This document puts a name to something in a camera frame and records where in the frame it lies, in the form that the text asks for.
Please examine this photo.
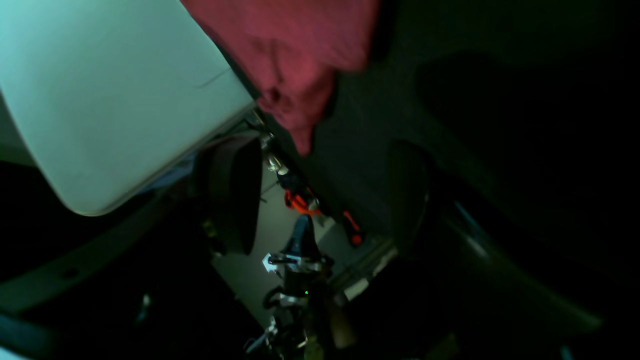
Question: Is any orange black clamp right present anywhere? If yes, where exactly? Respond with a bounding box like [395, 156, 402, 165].
[284, 187, 366, 248]

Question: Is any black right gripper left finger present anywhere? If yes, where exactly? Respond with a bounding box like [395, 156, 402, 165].
[194, 136, 263, 255]

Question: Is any black table cloth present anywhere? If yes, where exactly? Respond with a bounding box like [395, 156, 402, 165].
[266, 0, 639, 262]

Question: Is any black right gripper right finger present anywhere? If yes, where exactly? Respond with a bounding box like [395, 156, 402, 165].
[390, 141, 446, 261]

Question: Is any maroon long-sleeve T-shirt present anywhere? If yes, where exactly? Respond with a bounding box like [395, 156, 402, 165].
[182, 0, 381, 157]

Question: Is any blue clamp handle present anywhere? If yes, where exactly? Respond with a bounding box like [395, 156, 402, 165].
[281, 214, 322, 260]

